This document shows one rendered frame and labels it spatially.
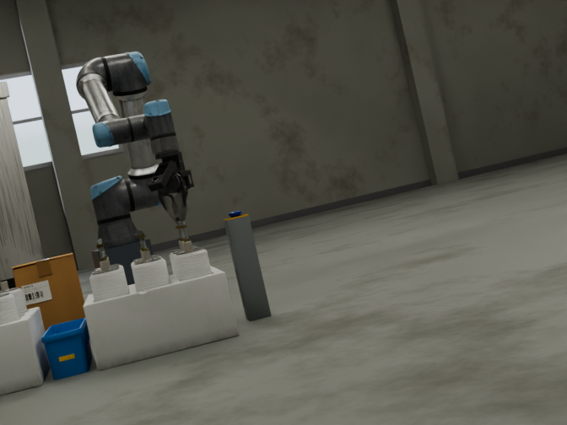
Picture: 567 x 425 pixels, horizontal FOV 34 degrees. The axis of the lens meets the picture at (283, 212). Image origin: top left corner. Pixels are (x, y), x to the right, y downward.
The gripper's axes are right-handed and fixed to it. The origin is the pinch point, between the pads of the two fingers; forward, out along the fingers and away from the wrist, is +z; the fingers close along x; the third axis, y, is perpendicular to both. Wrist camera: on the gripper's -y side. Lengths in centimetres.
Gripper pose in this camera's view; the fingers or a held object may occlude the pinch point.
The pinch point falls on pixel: (178, 220)
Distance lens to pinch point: 272.4
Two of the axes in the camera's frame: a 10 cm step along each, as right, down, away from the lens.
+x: -8.9, 1.9, 4.2
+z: 2.2, 9.7, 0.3
